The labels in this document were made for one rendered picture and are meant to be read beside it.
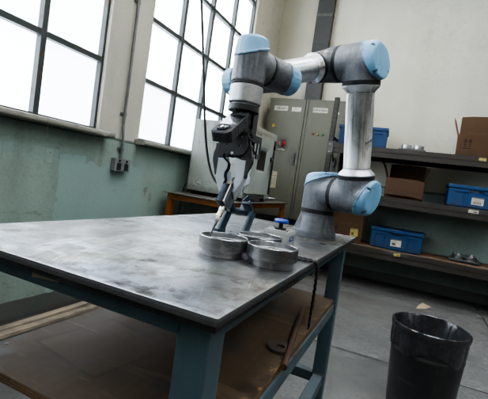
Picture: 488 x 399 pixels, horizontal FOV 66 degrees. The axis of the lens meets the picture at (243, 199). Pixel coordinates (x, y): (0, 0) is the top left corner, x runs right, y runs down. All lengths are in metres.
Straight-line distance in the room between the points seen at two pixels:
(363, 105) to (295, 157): 3.56
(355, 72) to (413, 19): 4.03
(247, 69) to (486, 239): 4.22
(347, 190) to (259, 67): 0.54
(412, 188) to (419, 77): 1.41
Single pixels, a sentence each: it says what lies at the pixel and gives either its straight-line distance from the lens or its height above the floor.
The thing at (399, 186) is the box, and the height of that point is 1.13.
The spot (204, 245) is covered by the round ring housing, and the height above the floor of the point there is 0.82.
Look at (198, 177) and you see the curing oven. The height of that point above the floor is 0.93.
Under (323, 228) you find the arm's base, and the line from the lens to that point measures 1.33.
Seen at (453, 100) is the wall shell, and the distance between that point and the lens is 4.95.
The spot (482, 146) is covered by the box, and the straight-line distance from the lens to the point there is 4.35.
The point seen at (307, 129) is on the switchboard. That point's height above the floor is 1.68.
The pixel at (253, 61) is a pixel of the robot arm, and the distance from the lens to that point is 0.87.
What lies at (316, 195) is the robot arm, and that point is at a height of 0.95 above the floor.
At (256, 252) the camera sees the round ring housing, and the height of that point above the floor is 0.83.
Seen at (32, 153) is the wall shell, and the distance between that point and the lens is 2.40.
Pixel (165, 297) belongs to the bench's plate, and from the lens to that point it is 0.52.
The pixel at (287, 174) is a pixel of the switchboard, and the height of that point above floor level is 1.10.
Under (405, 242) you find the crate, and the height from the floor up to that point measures 0.56.
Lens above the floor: 0.97
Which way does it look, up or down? 3 degrees down
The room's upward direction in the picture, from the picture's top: 8 degrees clockwise
